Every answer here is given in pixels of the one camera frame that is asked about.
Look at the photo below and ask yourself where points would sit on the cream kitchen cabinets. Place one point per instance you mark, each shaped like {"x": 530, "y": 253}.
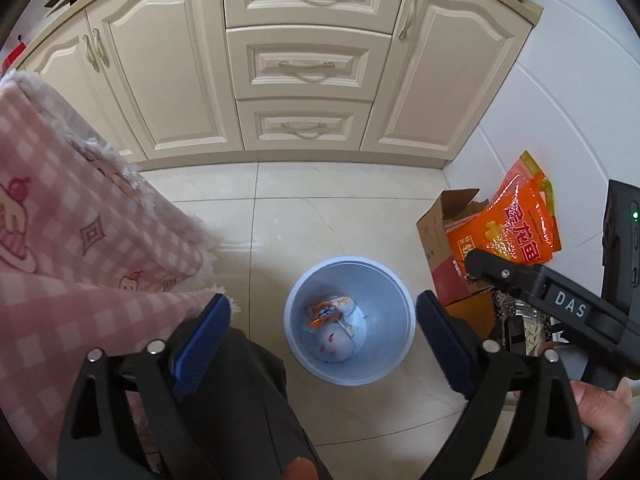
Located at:
{"x": 182, "y": 82}

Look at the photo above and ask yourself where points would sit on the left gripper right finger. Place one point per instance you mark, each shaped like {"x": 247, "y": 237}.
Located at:
{"x": 545, "y": 439}

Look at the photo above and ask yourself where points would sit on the person's dark trouser leg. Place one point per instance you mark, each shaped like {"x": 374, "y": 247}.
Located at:
{"x": 241, "y": 420}

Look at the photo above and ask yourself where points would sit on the white tissue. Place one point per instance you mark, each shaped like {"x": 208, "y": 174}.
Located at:
{"x": 333, "y": 343}

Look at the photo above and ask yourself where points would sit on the pink checkered tablecloth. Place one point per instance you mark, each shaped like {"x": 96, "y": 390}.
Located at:
{"x": 91, "y": 257}

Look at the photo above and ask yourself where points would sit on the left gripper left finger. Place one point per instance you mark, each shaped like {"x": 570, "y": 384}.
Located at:
{"x": 99, "y": 439}

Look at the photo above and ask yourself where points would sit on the orange rice bag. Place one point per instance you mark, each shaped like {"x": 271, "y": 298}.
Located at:
{"x": 518, "y": 224}

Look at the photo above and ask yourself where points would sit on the person's right hand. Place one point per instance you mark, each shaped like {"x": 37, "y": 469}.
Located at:
{"x": 607, "y": 413}

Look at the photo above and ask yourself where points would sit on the light blue trash bin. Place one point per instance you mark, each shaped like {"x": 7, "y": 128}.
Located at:
{"x": 382, "y": 325}

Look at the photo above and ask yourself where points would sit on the brown cardboard box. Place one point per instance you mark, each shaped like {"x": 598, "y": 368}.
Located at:
{"x": 468, "y": 300}

